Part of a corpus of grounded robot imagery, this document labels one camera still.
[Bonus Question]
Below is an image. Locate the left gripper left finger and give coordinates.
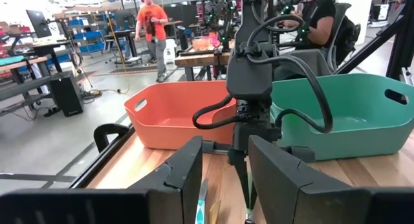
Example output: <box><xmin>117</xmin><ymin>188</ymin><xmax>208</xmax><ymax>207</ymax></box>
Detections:
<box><xmin>0</xmin><ymin>135</ymin><xmax>204</xmax><ymax>224</ymax></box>

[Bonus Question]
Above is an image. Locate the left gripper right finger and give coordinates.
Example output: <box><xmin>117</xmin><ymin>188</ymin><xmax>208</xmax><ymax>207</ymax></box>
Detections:
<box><xmin>248</xmin><ymin>135</ymin><xmax>414</xmax><ymax>224</ymax></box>

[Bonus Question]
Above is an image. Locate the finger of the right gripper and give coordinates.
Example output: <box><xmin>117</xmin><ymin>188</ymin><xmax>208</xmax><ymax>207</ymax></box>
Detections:
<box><xmin>228</xmin><ymin>148</ymin><xmax>251</xmax><ymax>209</ymax></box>
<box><xmin>250</xmin><ymin>181</ymin><xmax>259</xmax><ymax>210</ymax></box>

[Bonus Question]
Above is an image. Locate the green-handled knife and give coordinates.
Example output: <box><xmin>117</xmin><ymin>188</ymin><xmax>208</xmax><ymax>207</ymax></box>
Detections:
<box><xmin>245</xmin><ymin>170</ymin><xmax>257</xmax><ymax>224</ymax></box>

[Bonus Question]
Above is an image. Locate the teal wave-patterned cutlery piece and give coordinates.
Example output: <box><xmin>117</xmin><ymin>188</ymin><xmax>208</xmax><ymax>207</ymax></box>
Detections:
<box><xmin>194</xmin><ymin>177</ymin><xmax>209</xmax><ymax>224</ymax></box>

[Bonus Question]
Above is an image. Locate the orange plastic bin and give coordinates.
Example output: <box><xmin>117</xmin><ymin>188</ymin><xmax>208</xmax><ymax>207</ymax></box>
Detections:
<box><xmin>124</xmin><ymin>80</ymin><xmax>239</xmax><ymax>151</ymax></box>

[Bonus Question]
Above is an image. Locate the wooden background workbench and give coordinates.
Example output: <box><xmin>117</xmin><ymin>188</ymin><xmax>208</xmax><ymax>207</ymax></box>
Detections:
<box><xmin>173</xmin><ymin>50</ymin><xmax>232</xmax><ymax>82</ymax></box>

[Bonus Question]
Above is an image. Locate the black table clamp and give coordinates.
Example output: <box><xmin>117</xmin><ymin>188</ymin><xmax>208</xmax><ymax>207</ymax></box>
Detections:
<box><xmin>93</xmin><ymin>122</ymin><xmax>131</xmax><ymax>153</ymax></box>

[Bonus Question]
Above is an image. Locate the green plastic bin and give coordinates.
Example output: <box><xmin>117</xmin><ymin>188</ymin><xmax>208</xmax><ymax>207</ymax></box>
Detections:
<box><xmin>269</xmin><ymin>73</ymin><xmax>414</xmax><ymax>162</ymax></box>

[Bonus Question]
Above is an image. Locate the white step stool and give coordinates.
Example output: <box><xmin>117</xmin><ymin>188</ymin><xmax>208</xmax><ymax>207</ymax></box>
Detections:
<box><xmin>162</xmin><ymin>38</ymin><xmax>178</xmax><ymax>65</ymax></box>

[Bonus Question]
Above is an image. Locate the black cylindrical bin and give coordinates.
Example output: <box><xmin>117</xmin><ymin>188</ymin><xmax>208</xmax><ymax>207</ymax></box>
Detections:
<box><xmin>177</xmin><ymin>25</ymin><xmax>190</xmax><ymax>51</ymax></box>

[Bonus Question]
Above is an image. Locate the person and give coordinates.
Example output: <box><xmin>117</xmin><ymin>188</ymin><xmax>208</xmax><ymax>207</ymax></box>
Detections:
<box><xmin>135</xmin><ymin>0</ymin><xmax>169</xmax><ymax>84</ymax></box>
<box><xmin>279</xmin><ymin>0</ymin><xmax>338</xmax><ymax>52</ymax></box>

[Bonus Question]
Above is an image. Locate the black office chair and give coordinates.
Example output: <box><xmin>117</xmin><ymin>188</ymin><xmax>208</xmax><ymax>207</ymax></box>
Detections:
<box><xmin>325</xmin><ymin>2</ymin><xmax>362</xmax><ymax>69</ymax></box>

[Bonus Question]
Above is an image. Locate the black computer tower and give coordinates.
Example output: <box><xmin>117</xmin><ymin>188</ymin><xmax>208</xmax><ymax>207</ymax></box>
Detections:
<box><xmin>49</xmin><ymin>71</ymin><xmax>85</xmax><ymax>118</ymax></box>

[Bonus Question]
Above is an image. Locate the blue storage bin shelf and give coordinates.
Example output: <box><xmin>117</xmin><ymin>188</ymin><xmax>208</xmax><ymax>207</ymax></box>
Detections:
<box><xmin>66</xmin><ymin>16</ymin><xmax>113</xmax><ymax>55</ymax></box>

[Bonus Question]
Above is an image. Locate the desk with wooden top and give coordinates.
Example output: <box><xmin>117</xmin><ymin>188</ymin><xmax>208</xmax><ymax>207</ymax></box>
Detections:
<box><xmin>0</xmin><ymin>54</ymin><xmax>54</xmax><ymax>118</ymax></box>

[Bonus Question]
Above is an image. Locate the black computer monitor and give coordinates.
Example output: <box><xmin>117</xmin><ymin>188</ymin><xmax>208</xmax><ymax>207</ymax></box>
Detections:
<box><xmin>25</xmin><ymin>9</ymin><xmax>53</xmax><ymax>39</ymax></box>

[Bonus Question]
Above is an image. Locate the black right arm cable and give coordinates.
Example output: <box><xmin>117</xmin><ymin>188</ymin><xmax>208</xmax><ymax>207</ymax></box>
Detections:
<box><xmin>245</xmin><ymin>14</ymin><xmax>334</xmax><ymax>135</ymax></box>
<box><xmin>191</xmin><ymin>93</ymin><xmax>239</xmax><ymax>131</ymax></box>

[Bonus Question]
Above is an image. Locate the black aluminium table frame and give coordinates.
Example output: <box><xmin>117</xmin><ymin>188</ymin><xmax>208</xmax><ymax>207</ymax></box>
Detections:
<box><xmin>69</xmin><ymin>125</ymin><xmax>136</xmax><ymax>190</ymax></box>

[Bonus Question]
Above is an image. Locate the black support frame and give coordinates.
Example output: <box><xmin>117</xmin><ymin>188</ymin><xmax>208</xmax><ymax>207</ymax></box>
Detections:
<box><xmin>334</xmin><ymin>0</ymin><xmax>414</xmax><ymax>85</ymax></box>

